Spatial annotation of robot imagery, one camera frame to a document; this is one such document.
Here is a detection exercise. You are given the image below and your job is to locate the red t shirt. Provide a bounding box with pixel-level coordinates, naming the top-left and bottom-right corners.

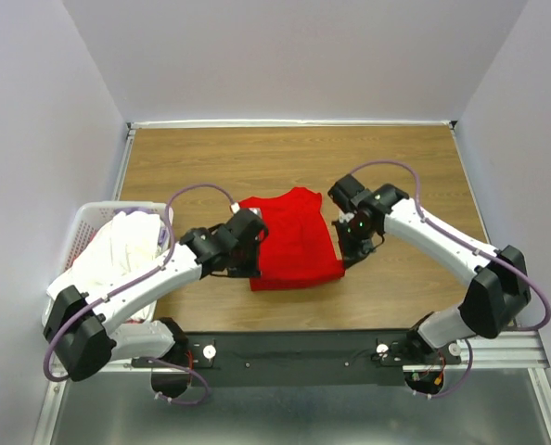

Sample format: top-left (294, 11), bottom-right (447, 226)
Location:
top-left (239, 187), bottom-right (345, 292)

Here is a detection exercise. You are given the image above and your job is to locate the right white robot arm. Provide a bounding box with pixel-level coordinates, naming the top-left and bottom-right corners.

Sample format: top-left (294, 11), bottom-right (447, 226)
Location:
top-left (327, 174), bottom-right (531, 363)

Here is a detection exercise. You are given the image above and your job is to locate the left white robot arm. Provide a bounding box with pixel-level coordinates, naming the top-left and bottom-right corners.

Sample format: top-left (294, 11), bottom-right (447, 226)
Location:
top-left (43, 209), bottom-right (269, 382)

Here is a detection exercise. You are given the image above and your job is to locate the white t shirt in basket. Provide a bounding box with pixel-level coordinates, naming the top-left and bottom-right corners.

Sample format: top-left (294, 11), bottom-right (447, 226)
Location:
top-left (45, 209), bottom-right (168, 328)

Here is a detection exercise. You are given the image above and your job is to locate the white laundry basket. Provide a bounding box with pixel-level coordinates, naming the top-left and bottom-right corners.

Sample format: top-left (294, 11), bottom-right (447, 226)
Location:
top-left (41, 201), bottom-right (174, 336)

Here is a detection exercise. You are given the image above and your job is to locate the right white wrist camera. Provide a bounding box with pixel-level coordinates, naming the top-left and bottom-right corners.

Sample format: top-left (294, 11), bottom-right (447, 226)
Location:
top-left (338, 211), bottom-right (354, 223)

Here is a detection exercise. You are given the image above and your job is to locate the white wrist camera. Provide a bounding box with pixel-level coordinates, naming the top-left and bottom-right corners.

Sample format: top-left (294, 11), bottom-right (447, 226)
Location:
top-left (230, 202), bottom-right (262, 217)
top-left (338, 211), bottom-right (354, 223)

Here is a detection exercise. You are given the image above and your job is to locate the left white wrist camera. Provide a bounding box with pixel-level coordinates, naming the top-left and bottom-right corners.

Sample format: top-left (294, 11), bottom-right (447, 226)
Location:
top-left (230, 202), bottom-right (262, 217)

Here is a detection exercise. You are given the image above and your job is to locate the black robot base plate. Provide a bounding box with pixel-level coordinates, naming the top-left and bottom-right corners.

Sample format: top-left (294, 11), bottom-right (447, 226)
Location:
top-left (131, 329), bottom-right (462, 400)

